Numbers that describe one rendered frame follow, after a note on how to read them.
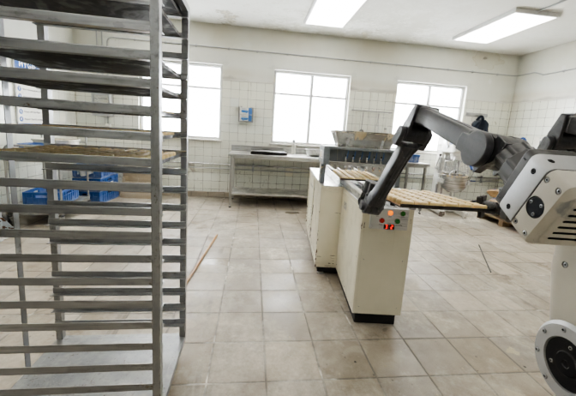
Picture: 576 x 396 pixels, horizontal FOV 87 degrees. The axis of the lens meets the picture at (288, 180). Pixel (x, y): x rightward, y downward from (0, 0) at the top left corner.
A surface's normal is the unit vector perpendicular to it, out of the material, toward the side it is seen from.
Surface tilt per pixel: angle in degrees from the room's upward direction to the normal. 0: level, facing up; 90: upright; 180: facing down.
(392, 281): 90
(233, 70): 90
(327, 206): 90
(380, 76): 90
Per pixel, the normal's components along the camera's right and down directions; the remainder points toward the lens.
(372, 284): 0.01, 0.16
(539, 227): -0.58, 0.52
